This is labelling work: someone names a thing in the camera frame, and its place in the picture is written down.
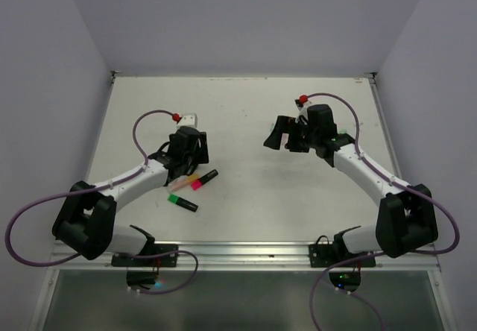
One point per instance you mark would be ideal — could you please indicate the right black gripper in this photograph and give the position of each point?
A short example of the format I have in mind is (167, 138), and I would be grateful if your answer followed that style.
(283, 124)

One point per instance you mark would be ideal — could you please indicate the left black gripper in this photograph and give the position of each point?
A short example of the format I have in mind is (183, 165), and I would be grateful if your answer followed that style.
(201, 153)

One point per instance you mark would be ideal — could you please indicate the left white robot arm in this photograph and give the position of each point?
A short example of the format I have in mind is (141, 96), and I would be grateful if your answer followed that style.
(87, 219)

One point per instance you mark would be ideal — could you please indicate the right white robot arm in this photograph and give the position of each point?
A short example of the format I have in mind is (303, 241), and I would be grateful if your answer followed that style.
(405, 219)

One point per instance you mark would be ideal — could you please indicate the peach pastel highlighter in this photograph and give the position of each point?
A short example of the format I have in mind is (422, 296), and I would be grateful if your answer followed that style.
(181, 182)

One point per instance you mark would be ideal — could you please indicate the pink capped black highlighter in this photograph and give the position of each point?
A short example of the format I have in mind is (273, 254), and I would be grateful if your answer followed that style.
(201, 181)

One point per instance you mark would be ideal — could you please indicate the green capped black highlighter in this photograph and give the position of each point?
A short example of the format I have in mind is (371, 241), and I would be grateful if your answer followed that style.
(183, 203)

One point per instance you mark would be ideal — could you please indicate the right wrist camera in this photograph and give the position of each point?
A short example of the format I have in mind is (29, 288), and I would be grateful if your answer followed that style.
(303, 103)

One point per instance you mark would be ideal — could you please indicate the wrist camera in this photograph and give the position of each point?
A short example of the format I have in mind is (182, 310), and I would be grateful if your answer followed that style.
(188, 120)
(303, 103)

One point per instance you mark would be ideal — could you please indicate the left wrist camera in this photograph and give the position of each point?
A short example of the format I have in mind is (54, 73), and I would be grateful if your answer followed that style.
(188, 120)

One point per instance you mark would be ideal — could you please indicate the aluminium mounting rail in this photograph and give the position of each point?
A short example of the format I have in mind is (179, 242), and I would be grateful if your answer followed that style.
(248, 256)

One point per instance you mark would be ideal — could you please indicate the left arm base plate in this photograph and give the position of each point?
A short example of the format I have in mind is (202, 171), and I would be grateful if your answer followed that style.
(153, 255)

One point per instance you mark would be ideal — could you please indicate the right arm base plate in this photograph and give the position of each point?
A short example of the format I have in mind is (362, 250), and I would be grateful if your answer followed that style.
(346, 244)

